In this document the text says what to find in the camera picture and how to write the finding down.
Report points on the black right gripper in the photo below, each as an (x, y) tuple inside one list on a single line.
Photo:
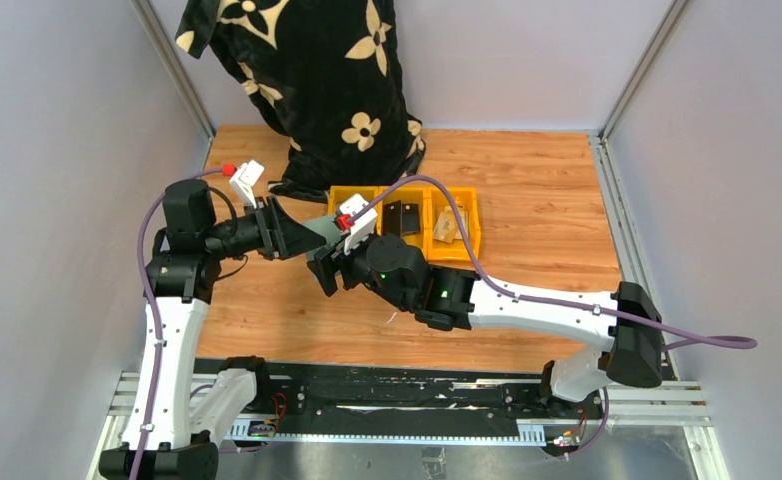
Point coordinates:
[(324, 266)]

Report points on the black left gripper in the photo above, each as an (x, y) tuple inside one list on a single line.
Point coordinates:
[(281, 235)]

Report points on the green leather card holder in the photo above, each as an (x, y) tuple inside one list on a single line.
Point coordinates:
[(324, 226)]

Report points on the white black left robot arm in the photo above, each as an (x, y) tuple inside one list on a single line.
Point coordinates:
[(167, 437)]

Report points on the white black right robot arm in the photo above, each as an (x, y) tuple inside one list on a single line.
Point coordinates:
[(618, 330)]

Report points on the black cards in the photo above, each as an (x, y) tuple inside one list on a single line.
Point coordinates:
[(401, 219)]

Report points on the gold beige cards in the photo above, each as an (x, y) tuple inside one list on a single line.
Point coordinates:
[(446, 228)]

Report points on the right yellow plastic bin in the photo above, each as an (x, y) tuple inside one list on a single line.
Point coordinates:
[(456, 251)]

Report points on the black floral blanket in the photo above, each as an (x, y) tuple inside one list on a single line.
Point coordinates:
[(324, 74)]

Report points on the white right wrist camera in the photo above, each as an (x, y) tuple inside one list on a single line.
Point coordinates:
[(355, 229)]

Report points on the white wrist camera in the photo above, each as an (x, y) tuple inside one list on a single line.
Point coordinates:
[(355, 229), (242, 179)]

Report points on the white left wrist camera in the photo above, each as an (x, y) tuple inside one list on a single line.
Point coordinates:
[(242, 179)]

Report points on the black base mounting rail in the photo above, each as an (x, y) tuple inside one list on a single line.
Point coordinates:
[(379, 403)]

